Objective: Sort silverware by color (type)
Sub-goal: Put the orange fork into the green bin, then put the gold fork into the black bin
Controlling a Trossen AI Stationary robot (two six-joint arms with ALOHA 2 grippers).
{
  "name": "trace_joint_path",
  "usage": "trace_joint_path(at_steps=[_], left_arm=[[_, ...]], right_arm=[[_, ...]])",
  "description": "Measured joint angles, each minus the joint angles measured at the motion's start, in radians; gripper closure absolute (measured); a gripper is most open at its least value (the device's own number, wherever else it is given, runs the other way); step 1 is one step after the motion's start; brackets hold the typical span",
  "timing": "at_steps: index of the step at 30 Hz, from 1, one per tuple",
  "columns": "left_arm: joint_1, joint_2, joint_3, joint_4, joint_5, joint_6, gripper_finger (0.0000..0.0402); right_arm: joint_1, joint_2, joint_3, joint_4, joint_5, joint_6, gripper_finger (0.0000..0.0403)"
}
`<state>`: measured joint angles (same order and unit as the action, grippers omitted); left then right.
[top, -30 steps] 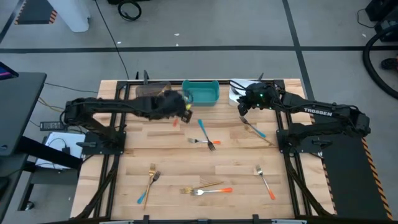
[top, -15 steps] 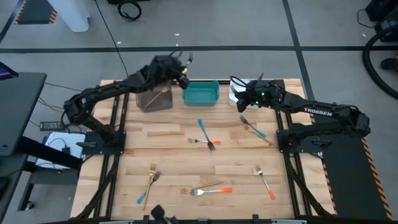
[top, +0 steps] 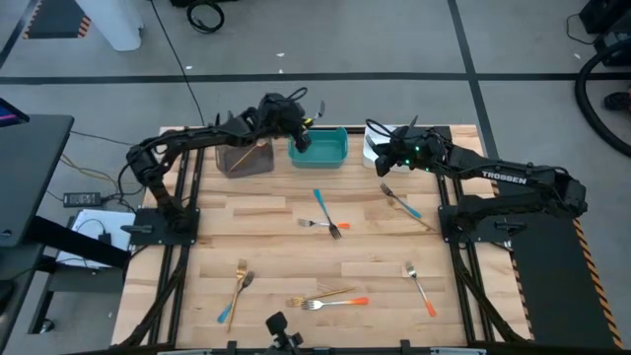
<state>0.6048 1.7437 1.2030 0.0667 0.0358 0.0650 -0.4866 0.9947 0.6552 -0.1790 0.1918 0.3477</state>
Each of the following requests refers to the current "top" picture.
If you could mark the white plastic bin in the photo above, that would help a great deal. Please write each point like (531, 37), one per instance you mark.
(369, 160)

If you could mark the white pillar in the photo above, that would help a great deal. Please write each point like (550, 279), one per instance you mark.
(111, 22)

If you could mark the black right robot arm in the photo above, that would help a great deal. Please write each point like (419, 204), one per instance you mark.
(512, 180)

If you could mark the black equipment box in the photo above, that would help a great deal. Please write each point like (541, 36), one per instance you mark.
(611, 29)

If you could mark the black desk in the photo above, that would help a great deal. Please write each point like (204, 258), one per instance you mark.
(29, 172)

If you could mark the black hazard-striped floor mat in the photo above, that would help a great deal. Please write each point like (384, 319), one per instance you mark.
(54, 20)
(557, 281)

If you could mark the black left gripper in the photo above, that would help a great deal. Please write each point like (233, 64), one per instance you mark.
(278, 116)

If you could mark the grey translucent bin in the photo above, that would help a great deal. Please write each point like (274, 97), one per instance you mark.
(256, 165)

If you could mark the white paper sheets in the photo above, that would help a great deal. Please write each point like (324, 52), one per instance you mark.
(86, 222)

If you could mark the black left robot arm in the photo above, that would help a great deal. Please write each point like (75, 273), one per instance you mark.
(197, 135)

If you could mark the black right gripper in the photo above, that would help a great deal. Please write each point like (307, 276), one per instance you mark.
(416, 150)

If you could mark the teal plastic bin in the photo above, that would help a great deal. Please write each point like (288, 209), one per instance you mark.
(325, 153)

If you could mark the black power adapter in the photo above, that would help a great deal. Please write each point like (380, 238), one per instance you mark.
(81, 199)

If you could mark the large black monitor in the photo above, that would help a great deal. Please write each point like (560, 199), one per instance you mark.
(10, 114)

